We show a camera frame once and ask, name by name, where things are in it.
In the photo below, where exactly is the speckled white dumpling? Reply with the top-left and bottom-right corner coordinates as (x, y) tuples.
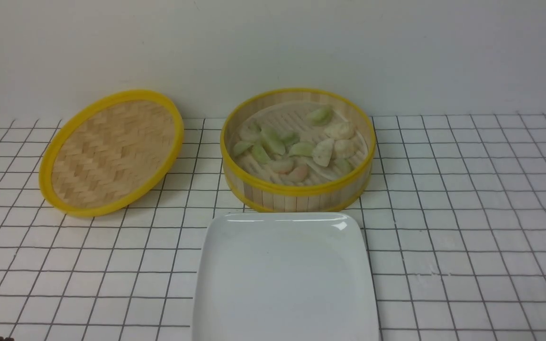
(311, 138), (335, 168)

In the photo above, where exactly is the white square ceramic plate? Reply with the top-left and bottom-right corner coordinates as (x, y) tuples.
(191, 212), (381, 341)

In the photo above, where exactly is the pink white dumpling front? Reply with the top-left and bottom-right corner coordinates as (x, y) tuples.
(268, 158), (294, 173)

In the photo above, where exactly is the green dumpling lower left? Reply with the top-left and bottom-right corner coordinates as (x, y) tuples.
(250, 144), (272, 165)

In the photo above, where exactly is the pink dumpling front right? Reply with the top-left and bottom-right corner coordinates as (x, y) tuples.
(287, 164), (309, 183)

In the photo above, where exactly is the yellow rimmed bamboo steamer basket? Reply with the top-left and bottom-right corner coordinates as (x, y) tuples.
(220, 88), (376, 212)

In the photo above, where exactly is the green dumpling upper middle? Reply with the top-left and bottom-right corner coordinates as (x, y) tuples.
(280, 130), (300, 147)

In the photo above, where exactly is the green dumpling centre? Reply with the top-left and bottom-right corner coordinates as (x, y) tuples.
(288, 142), (316, 158)

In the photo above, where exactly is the green dumpling far left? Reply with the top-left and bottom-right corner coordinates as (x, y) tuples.
(232, 141), (254, 157)

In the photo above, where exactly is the green dumpling front right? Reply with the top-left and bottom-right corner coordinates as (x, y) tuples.
(334, 158), (354, 175)

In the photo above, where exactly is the green dumpling at back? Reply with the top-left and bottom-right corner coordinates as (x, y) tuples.
(306, 106), (335, 126)

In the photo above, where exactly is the white dumpling upper right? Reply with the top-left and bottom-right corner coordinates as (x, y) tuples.
(324, 122), (355, 141)

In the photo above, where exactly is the yellow rimmed woven steamer lid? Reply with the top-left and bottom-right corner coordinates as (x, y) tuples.
(38, 90), (184, 216)

